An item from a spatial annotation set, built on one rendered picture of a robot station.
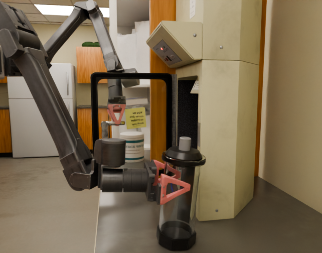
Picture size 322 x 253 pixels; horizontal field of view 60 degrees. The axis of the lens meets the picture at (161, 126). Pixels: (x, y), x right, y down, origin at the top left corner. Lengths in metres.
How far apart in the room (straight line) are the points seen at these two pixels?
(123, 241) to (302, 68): 0.84
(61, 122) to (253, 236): 0.58
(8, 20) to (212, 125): 0.59
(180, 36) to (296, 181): 0.71
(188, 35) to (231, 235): 0.55
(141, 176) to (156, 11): 0.71
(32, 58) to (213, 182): 0.59
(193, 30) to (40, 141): 5.26
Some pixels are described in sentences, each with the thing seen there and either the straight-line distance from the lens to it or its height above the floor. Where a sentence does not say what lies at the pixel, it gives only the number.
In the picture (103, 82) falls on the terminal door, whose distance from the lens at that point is 1.04.
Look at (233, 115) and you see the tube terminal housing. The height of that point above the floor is 1.26.
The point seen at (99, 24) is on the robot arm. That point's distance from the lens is 1.38.
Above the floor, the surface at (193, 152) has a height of 1.18.
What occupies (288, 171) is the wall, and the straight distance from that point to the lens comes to 1.22.
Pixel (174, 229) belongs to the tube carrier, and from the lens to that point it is 0.72.
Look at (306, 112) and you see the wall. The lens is 1.12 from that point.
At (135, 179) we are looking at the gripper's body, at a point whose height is 1.12.
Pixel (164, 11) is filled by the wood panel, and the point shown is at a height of 1.63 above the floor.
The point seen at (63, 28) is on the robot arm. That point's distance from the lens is 1.47.
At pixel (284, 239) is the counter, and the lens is 0.86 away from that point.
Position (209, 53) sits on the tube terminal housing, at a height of 1.43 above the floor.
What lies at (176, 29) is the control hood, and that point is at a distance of 0.79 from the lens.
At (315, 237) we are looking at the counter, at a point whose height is 0.94.
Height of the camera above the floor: 1.33
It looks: 8 degrees down
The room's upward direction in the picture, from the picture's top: straight up
